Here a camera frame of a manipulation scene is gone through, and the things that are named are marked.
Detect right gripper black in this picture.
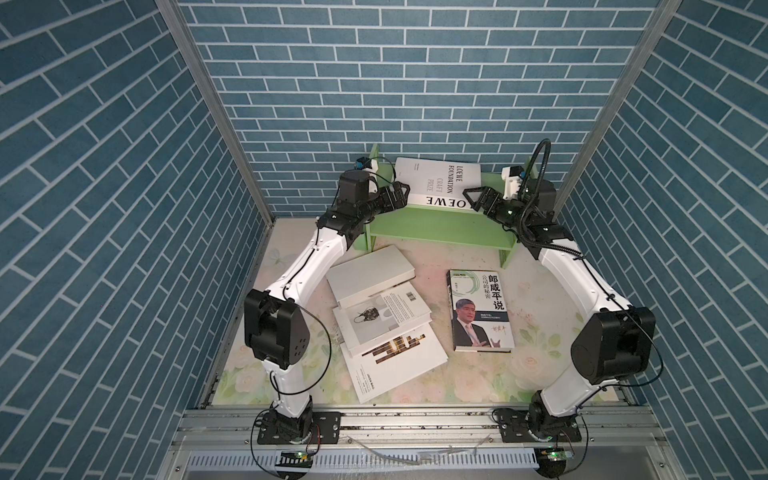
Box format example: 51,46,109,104
464,187,531,234

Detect white Loewe Foundation book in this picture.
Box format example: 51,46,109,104
395,157,482,211

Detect white-backed heritage culture book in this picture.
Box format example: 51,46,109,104
326,245,415,308

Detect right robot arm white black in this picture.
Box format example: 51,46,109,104
463,181,656,441

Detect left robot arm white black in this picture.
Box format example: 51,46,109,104
243,170,410,422

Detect green two-tier shelf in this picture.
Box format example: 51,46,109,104
354,148,517,267

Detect Chinese book with man portrait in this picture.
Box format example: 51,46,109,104
447,269,515,353

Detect white magazine with handbag photo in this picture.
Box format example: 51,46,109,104
333,281,431,356

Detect white booklet with brown bars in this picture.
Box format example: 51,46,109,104
340,324,448,403

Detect right circuit board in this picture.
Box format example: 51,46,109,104
535,448,572,468

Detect circuit board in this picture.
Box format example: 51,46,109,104
274,451,315,473
535,448,572,468

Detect left circuit board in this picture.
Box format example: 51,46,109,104
274,451,315,473

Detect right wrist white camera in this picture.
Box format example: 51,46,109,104
501,165,526,200

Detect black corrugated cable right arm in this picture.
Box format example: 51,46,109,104
518,138,586,259

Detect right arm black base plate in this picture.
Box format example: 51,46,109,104
491,408,582,443

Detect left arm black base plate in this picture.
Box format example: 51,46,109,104
255,410,342,446

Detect aluminium front rail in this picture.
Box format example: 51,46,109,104
171,404,668,451

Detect white slotted cable duct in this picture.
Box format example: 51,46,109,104
187,448,539,473

